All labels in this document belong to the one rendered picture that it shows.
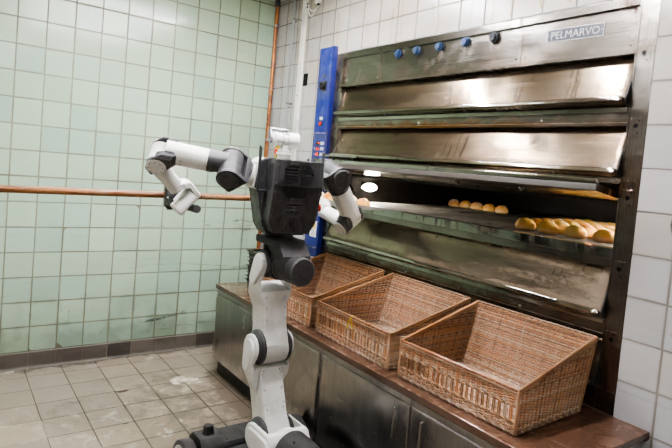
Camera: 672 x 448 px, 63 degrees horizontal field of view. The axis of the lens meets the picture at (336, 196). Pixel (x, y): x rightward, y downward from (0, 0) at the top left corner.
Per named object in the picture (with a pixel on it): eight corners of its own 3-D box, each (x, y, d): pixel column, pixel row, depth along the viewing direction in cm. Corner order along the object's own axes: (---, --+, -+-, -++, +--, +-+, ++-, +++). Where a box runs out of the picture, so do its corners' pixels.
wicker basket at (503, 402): (472, 358, 249) (478, 298, 247) (593, 409, 204) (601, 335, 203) (393, 376, 219) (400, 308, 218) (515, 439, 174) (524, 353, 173)
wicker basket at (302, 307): (323, 295, 346) (327, 251, 345) (382, 319, 301) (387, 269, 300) (254, 301, 317) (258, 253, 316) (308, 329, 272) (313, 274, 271)
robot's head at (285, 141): (299, 154, 227) (300, 133, 227) (275, 152, 223) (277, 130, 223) (293, 154, 233) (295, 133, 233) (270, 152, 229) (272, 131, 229)
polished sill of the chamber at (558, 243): (338, 206, 351) (339, 200, 351) (619, 259, 205) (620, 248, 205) (330, 206, 348) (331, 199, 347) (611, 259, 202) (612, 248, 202)
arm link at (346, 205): (372, 222, 251) (356, 183, 240) (353, 240, 245) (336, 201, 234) (354, 216, 260) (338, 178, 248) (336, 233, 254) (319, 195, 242)
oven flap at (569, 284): (327, 240, 348) (338, 211, 351) (602, 317, 203) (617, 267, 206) (322, 238, 346) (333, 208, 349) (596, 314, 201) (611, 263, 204)
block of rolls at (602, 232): (581, 228, 291) (582, 218, 291) (679, 243, 252) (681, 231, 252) (509, 227, 255) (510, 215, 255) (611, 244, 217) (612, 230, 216)
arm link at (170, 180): (162, 195, 222) (135, 163, 209) (168, 177, 229) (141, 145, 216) (185, 190, 220) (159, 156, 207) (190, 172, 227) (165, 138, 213)
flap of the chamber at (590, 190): (314, 165, 337) (340, 172, 349) (595, 190, 192) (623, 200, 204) (315, 161, 337) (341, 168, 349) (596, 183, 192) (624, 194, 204)
